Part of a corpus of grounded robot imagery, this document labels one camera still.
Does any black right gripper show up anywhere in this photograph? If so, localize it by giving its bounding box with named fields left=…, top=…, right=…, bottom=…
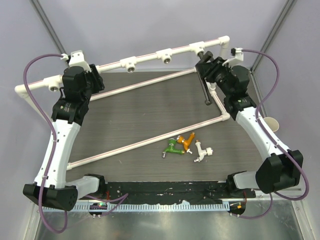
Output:
left=195, top=56, right=233, bottom=97

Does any dark metal long faucet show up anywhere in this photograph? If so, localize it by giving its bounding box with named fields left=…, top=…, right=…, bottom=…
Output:
left=195, top=51, right=213, bottom=106

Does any white PVC pipe frame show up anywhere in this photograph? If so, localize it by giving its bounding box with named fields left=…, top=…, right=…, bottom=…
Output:
left=14, top=35, right=231, bottom=171

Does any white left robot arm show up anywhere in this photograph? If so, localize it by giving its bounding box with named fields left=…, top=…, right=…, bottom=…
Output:
left=22, top=64, right=107, bottom=211

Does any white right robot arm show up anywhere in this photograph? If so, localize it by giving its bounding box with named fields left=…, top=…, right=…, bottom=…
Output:
left=195, top=51, right=303, bottom=198

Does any orange faucet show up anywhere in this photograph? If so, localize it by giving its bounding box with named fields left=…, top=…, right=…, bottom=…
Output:
left=176, top=132, right=195, bottom=154

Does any green faucet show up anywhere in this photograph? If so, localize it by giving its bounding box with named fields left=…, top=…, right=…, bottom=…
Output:
left=162, top=138, right=185, bottom=158

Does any white faucet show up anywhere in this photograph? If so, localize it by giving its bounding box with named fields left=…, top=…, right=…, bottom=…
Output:
left=193, top=139, right=214, bottom=163

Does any pink mug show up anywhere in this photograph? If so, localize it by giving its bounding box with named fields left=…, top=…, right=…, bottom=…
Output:
left=263, top=116, right=280, bottom=133

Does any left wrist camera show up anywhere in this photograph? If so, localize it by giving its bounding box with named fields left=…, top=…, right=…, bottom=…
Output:
left=60, top=50, right=91, bottom=72

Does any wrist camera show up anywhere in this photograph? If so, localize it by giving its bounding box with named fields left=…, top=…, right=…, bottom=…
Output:
left=60, top=50, right=91, bottom=72
left=222, top=47, right=244, bottom=68

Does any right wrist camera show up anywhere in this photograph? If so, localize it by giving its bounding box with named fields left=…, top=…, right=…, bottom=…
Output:
left=222, top=47, right=244, bottom=68

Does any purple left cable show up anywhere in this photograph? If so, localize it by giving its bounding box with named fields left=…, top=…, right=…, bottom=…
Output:
left=22, top=53, right=128, bottom=233

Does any purple cable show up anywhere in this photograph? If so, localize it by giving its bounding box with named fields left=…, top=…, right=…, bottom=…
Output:
left=237, top=48, right=310, bottom=220
left=22, top=53, right=128, bottom=233

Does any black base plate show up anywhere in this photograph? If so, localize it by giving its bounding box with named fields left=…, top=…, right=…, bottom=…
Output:
left=105, top=181, right=256, bottom=205

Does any grey slotted cable duct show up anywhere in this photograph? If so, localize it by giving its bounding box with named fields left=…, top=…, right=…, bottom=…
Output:
left=42, top=202, right=230, bottom=212

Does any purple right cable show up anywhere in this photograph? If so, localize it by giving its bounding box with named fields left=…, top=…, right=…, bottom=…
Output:
left=237, top=48, right=310, bottom=220

